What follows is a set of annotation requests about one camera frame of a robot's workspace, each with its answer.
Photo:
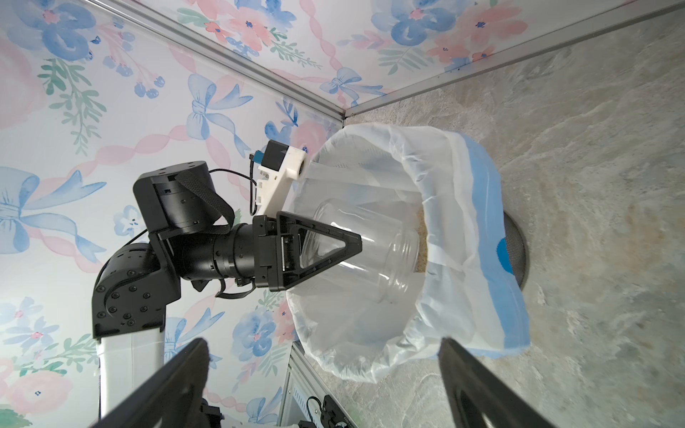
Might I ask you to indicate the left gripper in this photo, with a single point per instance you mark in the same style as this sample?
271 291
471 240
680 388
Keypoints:
278 245

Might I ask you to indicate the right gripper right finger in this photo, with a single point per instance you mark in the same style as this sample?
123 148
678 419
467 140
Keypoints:
477 397

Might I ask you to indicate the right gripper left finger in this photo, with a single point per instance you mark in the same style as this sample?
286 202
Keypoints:
172 397

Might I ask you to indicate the red lid jar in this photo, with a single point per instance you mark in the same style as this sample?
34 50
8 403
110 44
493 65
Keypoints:
381 272

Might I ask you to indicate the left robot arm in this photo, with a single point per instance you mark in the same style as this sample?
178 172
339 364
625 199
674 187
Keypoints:
192 236

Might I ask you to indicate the rice pile in bag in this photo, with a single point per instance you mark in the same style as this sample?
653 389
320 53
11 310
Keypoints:
422 254

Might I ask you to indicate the white trash bag liner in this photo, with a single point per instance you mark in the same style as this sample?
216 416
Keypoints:
427 204

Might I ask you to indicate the black mesh trash bin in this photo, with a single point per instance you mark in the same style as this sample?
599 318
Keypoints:
517 250

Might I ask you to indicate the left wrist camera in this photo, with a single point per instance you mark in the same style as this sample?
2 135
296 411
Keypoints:
279 166

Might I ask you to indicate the aluminium front rail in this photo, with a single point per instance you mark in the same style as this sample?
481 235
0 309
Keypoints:
307 401

